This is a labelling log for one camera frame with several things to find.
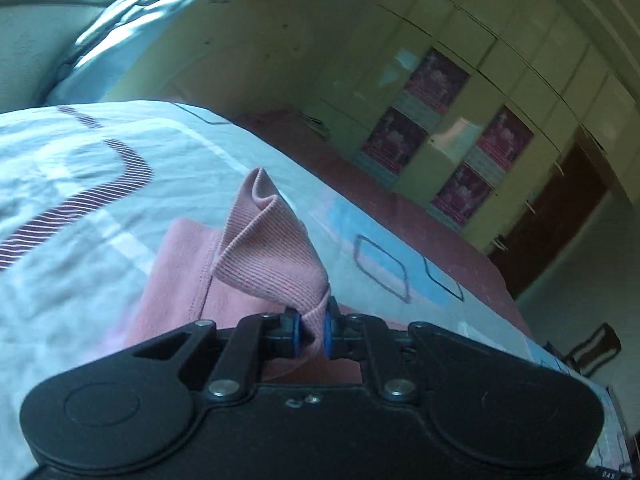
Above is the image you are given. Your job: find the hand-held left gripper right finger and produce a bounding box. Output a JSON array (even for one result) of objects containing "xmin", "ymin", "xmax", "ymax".
[{"xmin": 322, "ymin": 297, "xmax": 481, "ymax": 403}]

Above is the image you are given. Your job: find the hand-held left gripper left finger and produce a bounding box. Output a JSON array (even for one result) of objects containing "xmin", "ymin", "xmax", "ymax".
[{"xmin": 132, "ymin": 310, "xmax": 303, "ymax": 403}]

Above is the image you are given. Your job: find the pink ribbed garment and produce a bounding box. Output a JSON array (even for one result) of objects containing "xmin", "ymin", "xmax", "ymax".
[{"xmin": 122, "ymin": 166, "xmax": 366, "ymax": 386}]

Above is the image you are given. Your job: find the red bed cover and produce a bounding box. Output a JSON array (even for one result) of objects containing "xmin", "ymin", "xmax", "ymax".
[{"xmin": 234, "ymin": 107, "xmax": 535, "ymax": 337}]

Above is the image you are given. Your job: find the stack of papers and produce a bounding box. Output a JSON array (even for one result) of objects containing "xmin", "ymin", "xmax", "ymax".
[{"xmin": 300, "ymin": 112, "xmax": 332, "ymax": 137}]

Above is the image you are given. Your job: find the printed pastel bed sheet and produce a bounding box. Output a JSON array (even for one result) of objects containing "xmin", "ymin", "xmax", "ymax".
[{"xmin": 0, "ymin": 100, "xmax": 632, "ymax": 480}]

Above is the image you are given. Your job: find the dark brown door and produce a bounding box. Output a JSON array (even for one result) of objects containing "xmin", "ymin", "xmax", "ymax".
[{"xmin": 487, "ymin": 127, "xmax": 612, "ymax": 300}]

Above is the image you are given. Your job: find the dark wooden chair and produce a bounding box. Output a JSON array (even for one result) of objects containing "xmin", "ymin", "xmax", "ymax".
[{"xmin": 562, "ymin": 322, "xmax": 623, "ymax": 378}]

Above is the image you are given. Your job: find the pale green wardrobe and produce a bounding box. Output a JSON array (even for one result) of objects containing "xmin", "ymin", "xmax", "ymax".
[{"xmin": 300, "ymin": 0, "xmax": 638, "ymax": 256}]

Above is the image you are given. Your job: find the blue grey curtain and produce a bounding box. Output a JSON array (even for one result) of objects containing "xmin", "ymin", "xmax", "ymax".
[{"xmin": 44, "ymin": 0, "xmax": 301, "ymax": 107}]

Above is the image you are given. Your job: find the purple wall poster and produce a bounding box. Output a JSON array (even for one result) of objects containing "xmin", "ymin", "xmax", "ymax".
[
  {"xmin": 469, "ymin": 106, "xmax": 535, "ymax": 181},
  {"xmin": 402, "ymin": 47, "xmax": 471, "ymax": 116},
  {"xmin": 430, "ymin": 161, "xmax": 496, "ymax": 227},
  {"xmin": 356, "ymin": 106, "xmax": 435, "ymax": 177}
]

